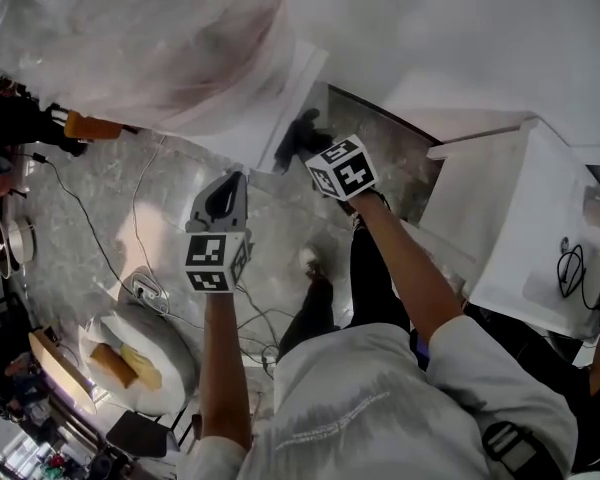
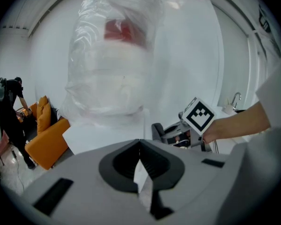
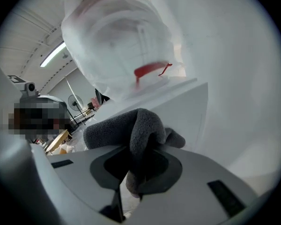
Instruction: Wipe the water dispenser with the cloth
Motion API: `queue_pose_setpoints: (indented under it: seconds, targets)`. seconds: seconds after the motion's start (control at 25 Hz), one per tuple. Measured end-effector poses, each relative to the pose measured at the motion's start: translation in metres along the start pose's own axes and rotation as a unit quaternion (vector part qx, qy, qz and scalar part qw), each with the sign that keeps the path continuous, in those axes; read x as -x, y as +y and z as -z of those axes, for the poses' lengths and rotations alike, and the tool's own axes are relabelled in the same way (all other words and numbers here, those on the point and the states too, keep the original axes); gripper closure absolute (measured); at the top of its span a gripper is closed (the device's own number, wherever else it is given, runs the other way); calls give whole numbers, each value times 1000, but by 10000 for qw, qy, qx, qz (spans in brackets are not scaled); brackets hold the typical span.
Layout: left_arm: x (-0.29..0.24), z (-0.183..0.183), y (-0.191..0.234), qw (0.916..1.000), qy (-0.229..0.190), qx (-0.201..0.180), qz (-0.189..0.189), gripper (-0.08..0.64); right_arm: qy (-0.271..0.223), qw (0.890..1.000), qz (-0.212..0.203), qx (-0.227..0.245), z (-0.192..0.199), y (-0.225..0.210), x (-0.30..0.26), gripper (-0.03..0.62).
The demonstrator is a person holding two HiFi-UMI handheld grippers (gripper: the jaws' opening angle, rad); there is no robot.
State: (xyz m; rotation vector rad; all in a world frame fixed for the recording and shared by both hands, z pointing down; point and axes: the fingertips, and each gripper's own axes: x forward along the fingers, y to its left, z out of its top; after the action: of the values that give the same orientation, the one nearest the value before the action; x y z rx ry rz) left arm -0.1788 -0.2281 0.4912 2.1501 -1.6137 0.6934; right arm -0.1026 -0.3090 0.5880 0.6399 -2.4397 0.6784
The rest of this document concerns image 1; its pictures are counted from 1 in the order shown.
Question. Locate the orange cushion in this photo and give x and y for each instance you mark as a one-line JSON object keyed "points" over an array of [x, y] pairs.
{"points": [[112, 365]]}

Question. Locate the person's white shoe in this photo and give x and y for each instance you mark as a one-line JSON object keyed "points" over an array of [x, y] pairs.
{"points": [[311, 263]]}

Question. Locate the white power strip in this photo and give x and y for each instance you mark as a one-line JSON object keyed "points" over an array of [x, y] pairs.
{"points": [[147, 290]]}

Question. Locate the beige cup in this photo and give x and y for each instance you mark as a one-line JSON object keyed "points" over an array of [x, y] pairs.
{"points": [[594, 208]]}

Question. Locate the yellow cushion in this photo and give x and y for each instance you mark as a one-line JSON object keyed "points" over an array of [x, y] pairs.
{"points": [[147, 370]]}

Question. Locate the white round basket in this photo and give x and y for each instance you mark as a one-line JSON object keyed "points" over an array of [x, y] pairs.
{"points": [[17, 243]]}

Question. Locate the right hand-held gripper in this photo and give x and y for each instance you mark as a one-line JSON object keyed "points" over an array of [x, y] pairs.
{"points": [[345, 173]]}

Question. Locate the orange sofa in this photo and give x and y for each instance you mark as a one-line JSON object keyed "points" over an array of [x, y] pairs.
{"points": [[92, 127]]}

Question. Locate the round wooden table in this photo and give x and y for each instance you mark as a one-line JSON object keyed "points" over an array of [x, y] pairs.
{"points": [[62, 373]]}

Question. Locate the black device blue screen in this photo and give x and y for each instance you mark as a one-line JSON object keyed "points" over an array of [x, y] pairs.
{"points": [[421, 350]]}

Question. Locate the person's right forearm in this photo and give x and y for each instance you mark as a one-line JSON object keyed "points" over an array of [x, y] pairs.
{"points": [[410, 278]]}

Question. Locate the black stool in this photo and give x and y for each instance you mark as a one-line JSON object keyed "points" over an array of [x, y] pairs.
{"points": [[140, 433]]}

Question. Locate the dark grey cloth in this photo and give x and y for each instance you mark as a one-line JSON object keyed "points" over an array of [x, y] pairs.
{"points": [[297, 140]]}

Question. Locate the person's white shirt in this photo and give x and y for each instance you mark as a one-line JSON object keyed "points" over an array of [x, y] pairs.
{"points": [[380, 408]]}

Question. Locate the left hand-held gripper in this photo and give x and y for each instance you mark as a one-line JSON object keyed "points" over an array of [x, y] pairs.
{"points": [[207, 258]]}

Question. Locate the person's left forearm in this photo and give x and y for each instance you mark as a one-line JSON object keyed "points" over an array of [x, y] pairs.
{"points": [[222, 368]]}

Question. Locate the white desk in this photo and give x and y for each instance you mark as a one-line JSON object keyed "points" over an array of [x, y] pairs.
{"points": [[520, 208]]}

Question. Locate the person's black trouser legs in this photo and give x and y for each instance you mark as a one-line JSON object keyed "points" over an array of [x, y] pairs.
{"points": [[375, 268]]}

